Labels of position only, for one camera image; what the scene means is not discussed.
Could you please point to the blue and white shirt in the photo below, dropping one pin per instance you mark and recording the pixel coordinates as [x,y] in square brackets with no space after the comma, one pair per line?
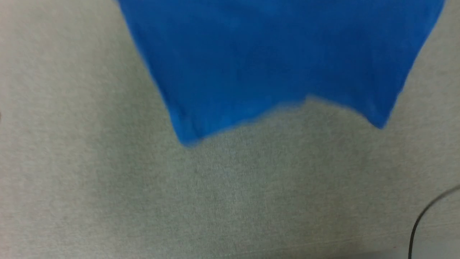
[273,54]

